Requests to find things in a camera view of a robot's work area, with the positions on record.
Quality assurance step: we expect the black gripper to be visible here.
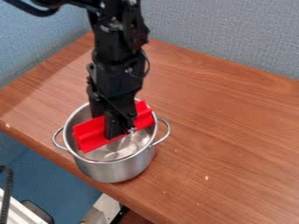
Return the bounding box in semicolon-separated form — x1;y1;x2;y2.
87;56;147;140

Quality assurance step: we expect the red block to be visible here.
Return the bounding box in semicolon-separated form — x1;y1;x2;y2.
73;100;155;153

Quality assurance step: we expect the stainless steel metal pot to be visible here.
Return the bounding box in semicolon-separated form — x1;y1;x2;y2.
53;102;171;183

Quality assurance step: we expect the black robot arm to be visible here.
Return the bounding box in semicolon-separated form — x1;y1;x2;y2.
5;0;150;139

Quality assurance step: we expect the white box under table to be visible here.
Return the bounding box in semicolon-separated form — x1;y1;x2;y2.
79;193;121;224

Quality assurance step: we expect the black cable loop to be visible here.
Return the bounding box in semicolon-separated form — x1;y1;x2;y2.
0;165;15;224

